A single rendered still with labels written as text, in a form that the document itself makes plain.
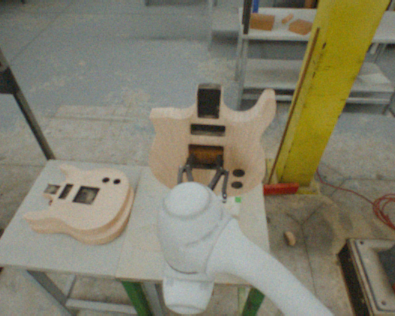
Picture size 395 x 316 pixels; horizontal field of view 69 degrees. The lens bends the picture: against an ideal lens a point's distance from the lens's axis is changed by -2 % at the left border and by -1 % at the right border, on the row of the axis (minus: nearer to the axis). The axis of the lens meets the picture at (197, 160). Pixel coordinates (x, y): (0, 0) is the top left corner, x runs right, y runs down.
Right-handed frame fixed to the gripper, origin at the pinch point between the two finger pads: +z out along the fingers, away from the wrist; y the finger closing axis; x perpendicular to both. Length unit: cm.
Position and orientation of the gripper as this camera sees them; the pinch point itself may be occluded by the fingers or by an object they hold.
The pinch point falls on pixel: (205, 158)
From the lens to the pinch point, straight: 83.7
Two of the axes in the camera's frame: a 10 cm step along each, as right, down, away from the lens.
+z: 1.2, -7.1, 7.0
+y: 9.9, 0.8, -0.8
